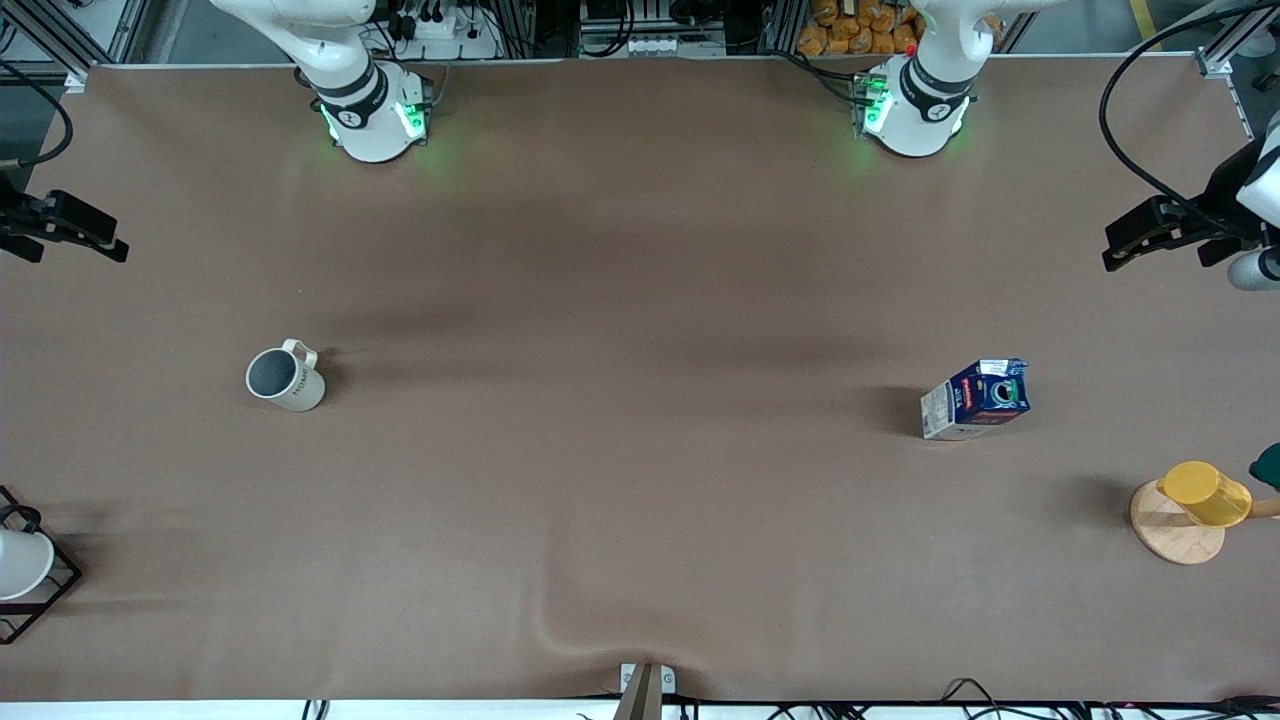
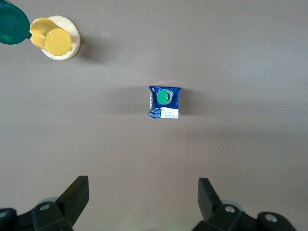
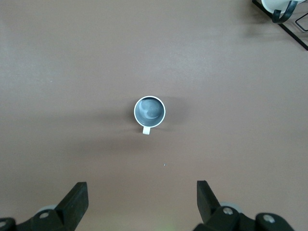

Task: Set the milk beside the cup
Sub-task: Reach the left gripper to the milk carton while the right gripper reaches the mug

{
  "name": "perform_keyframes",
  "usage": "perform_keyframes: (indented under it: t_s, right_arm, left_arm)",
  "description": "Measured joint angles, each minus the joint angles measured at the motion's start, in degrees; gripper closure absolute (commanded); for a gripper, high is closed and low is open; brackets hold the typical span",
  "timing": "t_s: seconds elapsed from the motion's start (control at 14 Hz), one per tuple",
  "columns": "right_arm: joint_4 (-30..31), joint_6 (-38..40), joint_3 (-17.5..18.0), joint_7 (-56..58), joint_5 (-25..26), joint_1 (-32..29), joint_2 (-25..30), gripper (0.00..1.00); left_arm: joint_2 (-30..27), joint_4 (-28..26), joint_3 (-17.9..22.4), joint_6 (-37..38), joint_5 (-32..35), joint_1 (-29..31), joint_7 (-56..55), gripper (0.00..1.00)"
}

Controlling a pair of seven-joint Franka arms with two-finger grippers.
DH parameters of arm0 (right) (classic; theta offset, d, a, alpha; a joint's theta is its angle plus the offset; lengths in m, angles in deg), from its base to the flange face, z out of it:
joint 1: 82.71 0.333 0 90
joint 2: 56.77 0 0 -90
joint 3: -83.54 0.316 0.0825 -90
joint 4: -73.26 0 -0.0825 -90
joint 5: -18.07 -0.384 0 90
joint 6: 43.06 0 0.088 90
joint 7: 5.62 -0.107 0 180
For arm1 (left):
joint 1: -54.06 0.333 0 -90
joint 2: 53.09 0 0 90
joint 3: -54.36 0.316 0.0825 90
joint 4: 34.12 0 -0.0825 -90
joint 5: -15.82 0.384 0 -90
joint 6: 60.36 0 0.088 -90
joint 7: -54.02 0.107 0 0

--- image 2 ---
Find yellow plastic cup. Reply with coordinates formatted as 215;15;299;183
29;17;74;56

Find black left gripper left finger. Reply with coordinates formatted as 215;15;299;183
32;175;90;231

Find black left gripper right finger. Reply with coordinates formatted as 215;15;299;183
192;178;244;231

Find round wooden mug stand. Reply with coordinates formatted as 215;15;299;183
41;15;81;62

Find dark green plastic cup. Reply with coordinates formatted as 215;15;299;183
0;0;30;45

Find blue whole milk carton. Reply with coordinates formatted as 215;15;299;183
147;86;181;120

